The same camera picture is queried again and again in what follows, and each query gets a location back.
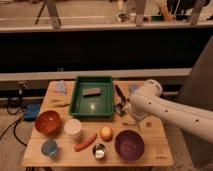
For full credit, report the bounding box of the metal fork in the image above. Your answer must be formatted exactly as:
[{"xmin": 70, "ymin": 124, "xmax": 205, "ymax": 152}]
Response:
[{"xmin": 122, "ymin": 122, "xmax": 141, "ymax": 131}]

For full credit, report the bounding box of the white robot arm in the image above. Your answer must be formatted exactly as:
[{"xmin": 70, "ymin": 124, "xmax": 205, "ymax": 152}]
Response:
[{"xmin": 128, "ymin": 79, "xmax": 213, "ymax": 144}]

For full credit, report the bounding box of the green plastic tray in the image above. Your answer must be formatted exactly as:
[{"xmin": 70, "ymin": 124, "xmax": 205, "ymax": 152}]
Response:
[{"xmin": 69, "ymin": 76, "xmax": 114, "ymax": 120}]

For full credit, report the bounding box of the dark sponge block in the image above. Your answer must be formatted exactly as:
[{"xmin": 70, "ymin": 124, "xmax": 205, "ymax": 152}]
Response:
[{"xmin": 82, "ymin": 88, "xmax": 101, "ymax": 97}]

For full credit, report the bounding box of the dark metal clip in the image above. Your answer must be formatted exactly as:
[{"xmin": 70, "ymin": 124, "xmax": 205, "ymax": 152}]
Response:
[{"xmin": 115, "ymin": 103, "xmax": 128, "ymax": 116}]

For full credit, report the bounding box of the blue cloth right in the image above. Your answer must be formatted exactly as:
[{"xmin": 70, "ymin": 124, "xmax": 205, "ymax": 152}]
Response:
[{"xmin": 129, "ymin": 84, "xmax": 139, "ymax": 94}]

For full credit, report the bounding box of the blue cloth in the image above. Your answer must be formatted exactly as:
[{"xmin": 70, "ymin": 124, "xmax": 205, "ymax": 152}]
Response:
[
  {"xmin": 129, "ymin": 84, "xmax": 139, "ymax": 94},
  {"xmin": 54, "ymin": 80, "xmax": 67, "ymax": 95}
]

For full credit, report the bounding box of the yellow apple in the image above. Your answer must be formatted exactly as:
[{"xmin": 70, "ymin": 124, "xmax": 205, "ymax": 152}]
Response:
[{"xmin": 100, "ymin": 126, "xmax": 113, "ymax": 141}]

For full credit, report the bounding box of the blue cloth left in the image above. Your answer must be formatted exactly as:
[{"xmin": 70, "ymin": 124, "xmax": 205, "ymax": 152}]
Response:
[{"xmin": 54, "ymin": 80, "xmax": 67, "ymax": 95}]

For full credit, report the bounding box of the white cup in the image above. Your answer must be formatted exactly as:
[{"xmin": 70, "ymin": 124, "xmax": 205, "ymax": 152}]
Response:
[{"xmin": 64, "ymin": 119, "xmax": 82, "ymax": 138}]

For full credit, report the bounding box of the yellow banana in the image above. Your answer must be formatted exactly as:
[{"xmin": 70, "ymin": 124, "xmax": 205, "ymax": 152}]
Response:
[{"xmin": 50, "ymin": 99, "xmax": 70, "ymax": 107}]

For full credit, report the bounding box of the purple bowl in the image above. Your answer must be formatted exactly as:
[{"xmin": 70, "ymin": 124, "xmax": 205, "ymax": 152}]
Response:
[{"xmin": 115, "ymin": 130, "xmax": 145, "ymax": 161}]

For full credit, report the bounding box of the orange carrot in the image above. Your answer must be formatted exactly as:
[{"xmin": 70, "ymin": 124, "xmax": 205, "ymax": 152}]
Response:
[{"xmin": 74, "ymin": 134, "xmax": 97, "ymax": 152}]

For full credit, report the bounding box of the small metal cup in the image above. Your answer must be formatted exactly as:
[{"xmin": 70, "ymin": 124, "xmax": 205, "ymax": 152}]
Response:
[{"xmin": 92, "ymin": 144, "xmax": 106, "ymax": 159}]

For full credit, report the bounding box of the orange bowl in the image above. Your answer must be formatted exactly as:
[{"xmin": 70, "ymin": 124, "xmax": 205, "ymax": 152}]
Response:
[{"xmin": 35, "ymin": 110, "xmax": 61, "ymax": 135}]

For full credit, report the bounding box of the blue box on floor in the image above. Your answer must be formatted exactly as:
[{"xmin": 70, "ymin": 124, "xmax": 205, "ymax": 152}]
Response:
[{"xmin": 24, "ymin": 103, "xmax": 40, "ymax": 121}]

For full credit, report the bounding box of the blue cup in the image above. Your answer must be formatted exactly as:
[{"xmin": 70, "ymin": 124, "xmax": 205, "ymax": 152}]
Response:
[{"xmin": 41, "ymin": 140, "xmax": 58, "ymax": 158}]

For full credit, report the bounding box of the black floor cable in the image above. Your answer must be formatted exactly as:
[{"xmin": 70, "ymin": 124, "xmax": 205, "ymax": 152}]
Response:
[{"xmin": 0, "ymin": 96, "xmax": 28, "ymax": 148}]

